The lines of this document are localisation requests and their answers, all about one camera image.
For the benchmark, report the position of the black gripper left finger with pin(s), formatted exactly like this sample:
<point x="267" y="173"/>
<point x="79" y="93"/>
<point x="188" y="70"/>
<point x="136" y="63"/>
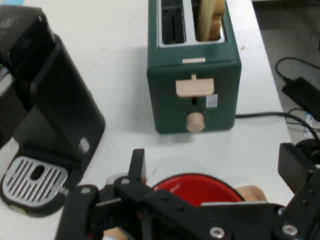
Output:
<point x="82" y="212"/>

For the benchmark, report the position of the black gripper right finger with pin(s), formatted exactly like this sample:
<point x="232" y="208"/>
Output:
<point x="293" y="165"/>

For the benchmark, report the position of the blue and white box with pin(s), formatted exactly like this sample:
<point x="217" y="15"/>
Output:
<point x="308" y="125"/>

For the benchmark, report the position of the beige plastic dish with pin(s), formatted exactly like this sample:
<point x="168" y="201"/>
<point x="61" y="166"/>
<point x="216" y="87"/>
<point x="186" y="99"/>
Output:
<point x="252" y="193"/>

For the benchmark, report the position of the silver slotted drip tray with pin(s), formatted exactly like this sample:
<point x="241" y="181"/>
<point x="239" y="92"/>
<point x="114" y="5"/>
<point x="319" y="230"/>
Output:
<point x="22" y="185"/>

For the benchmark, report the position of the black power adapter brick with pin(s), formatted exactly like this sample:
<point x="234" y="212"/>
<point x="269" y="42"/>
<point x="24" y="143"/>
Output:
<point x="302" y="92"/>

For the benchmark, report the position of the red bowl with black rim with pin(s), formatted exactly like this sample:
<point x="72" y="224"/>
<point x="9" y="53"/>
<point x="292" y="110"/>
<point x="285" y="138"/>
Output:
<point x="200" y="190"/>

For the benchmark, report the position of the beige toaster knob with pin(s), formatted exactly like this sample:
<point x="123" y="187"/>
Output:
<point x="195" y="122"/>

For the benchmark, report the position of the black coffee machine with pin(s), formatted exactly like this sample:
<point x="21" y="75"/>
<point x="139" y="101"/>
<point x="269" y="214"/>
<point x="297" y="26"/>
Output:
<point x="62" y="100"/>

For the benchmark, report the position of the beige toaster lever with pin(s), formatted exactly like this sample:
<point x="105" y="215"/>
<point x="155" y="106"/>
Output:
<point x="195" y="87"/>

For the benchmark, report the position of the dark green toaster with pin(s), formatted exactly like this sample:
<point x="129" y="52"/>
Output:
<point x="170" y="100"/>

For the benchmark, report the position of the thick golden toast slice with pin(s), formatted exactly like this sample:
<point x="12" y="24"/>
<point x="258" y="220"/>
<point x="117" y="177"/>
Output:
<point x="217" y="27"/>

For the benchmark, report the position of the flat tan toast slice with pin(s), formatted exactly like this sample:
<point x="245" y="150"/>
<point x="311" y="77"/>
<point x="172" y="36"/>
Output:
<point x="205" y="20"/>

